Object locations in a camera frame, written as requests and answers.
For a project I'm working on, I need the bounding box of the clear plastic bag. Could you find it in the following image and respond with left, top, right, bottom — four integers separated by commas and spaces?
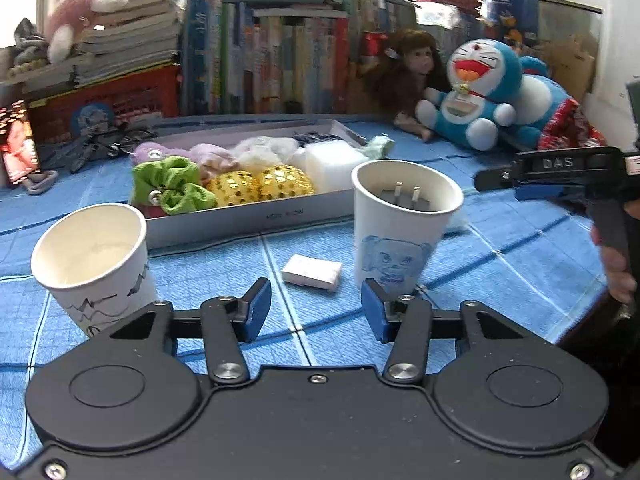
417, 2, 469, 32

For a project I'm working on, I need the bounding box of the mint green lace scrunchie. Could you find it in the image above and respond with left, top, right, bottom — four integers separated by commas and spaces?
364, 134, 397, 159

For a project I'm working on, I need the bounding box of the dark plug charger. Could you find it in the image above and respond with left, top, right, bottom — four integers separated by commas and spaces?
379, 181, 434, 214

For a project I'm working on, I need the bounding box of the blue cat plush toy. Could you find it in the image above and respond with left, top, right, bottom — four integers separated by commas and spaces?
415, 39, 577, 152

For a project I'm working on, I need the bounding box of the dark blue patterned scrunchie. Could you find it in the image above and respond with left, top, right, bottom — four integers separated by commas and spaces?
292, 131, 342, 144

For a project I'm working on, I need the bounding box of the red plastic basket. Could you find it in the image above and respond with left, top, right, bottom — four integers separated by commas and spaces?
27, 64, 182, 137

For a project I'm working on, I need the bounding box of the red patterned bag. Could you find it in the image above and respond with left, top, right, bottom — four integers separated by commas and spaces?
537, 97, 609, 152

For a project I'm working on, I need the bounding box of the gold sequin plush toy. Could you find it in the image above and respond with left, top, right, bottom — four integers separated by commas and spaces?
205, 164, 317, 207

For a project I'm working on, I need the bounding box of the white fluffy pompom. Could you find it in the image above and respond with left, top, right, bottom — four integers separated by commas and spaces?
231, 135, 302, 174

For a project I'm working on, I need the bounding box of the lilac towel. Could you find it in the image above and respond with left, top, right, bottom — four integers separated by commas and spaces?
189, 142, 242, 174

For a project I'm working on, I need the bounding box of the stack of flat books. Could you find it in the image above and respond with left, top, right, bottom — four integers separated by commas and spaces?
74, 0, 184, 87

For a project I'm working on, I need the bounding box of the blue cartoon bag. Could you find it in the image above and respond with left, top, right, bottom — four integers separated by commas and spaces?
482, 0, 542, 52

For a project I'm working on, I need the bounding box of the paper cup with rabbit drawing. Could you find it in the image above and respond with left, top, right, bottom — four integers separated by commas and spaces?
30, 202, 160, 338

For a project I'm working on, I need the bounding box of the paper cup with blue drawing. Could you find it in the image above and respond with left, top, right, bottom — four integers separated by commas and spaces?
350, 159, 465, 298

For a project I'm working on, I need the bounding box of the small cream printed block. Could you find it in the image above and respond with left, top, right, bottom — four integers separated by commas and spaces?
280, 253, 344, 293

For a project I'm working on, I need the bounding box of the pink plush bunny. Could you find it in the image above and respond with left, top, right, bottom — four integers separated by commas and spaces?
44, 0, 130, 64

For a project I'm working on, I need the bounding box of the white foam block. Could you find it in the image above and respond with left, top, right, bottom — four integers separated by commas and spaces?
289, 142, 372, 194

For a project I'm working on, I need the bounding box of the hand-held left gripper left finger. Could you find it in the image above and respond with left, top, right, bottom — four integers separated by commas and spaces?
102, 277, 273, 387

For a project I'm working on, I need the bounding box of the brown cardboard piece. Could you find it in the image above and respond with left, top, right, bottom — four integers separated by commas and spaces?
542, 34, 599, 104

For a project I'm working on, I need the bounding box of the blue checkered tablecloth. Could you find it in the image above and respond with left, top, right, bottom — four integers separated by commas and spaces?
0, 114, 640, 462

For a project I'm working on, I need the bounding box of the black toy bicycle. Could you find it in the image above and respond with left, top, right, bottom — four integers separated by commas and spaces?
69, 127, 157, 174

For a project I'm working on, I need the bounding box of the grey plush toy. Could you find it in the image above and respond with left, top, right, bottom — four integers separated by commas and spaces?
12, 17, 51, 66

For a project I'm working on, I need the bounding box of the pink scrunchie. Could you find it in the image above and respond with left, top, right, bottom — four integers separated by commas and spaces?
132, 203, 169, 220

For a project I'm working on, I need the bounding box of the person's right hand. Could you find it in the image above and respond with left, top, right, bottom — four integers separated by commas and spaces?
590, 225, 637, 305

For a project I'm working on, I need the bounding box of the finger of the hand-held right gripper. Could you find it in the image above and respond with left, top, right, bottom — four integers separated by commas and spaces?
473, 146, 624, 202

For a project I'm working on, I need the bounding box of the brown haired doll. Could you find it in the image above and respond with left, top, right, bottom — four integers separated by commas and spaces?
362, 29, 452, 144

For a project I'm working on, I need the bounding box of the row of upright books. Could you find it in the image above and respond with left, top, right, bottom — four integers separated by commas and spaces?
179, 0, 427, 117

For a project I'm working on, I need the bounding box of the smartphone with lit screen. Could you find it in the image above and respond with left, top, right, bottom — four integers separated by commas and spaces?
0, 99, 41, 189

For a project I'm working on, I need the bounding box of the white cardboard box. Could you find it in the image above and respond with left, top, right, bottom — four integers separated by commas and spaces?
127, 118, 372, 252

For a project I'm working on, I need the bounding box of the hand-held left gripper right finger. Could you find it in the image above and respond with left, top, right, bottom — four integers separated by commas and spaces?
360, 278, 537, 387

